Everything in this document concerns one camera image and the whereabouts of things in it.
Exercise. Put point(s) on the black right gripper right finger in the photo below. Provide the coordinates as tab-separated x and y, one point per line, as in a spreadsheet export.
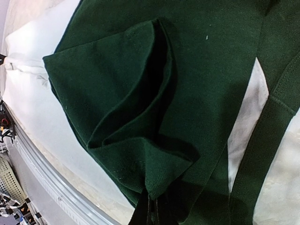
170	201

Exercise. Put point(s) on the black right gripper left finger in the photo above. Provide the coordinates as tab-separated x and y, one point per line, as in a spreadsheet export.
141	215

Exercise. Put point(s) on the white and green t-shirt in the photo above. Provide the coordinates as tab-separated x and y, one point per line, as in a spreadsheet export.
203	91

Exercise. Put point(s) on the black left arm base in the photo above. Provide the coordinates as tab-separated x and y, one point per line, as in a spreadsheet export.
7	124

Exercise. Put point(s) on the perforated green storage basket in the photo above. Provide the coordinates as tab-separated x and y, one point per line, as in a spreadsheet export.
9	184

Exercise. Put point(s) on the aluminium front rail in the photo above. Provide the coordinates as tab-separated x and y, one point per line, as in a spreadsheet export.
79	209

